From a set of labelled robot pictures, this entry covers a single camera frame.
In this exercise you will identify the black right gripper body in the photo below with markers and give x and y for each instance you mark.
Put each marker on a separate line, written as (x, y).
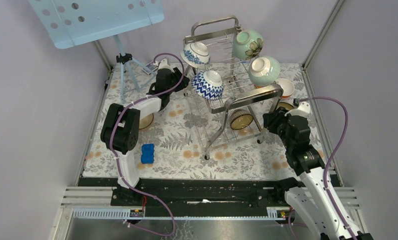
(277, 123)

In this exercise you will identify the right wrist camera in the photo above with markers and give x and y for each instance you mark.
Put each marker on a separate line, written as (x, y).
(303, 110)

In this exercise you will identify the teal blue bowl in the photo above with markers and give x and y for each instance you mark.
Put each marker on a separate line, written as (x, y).
(285, 106)

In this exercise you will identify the small card on table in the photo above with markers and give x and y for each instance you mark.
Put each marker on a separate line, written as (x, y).
(150, 68)

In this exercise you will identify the green celadon bowl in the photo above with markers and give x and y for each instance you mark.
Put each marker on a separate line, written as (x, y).
(247, 44)
(263, 71)

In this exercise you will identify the right green celadon bowl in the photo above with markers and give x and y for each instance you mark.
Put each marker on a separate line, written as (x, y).
(263, 71)

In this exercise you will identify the brown speckled bowl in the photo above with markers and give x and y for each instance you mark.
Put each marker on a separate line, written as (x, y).
(146, 122)

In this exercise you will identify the blue white zigzag bowl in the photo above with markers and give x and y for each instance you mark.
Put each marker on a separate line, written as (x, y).
(208, 85)

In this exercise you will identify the light blue music stand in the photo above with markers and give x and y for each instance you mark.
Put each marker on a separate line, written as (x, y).
(75, 22)

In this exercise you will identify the steel two-tier dish rack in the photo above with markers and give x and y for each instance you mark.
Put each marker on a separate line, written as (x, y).
(239, 93)

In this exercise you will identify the left green celadon bowl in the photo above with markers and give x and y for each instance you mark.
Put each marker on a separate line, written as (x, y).
(247, 44)

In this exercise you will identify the floral tablecloth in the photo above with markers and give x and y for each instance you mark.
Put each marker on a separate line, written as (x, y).
(180, 133)

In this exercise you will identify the orange bowl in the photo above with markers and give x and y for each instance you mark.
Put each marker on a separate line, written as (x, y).
(287, 86)

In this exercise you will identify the white blue floral bowl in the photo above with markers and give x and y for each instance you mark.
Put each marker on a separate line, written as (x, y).
(195, 54)

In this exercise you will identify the blue sponge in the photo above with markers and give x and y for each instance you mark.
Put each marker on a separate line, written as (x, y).
(147, 156)

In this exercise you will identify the dark patterned bowl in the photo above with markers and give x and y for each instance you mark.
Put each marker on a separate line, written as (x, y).
(240, 119)

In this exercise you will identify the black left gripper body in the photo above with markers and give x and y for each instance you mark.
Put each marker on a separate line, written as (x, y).
(175, 78)

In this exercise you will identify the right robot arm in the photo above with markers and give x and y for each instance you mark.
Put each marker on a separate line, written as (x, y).
(312, 197)

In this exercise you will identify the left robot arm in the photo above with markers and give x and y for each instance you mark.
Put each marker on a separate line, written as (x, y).
(120, 131)

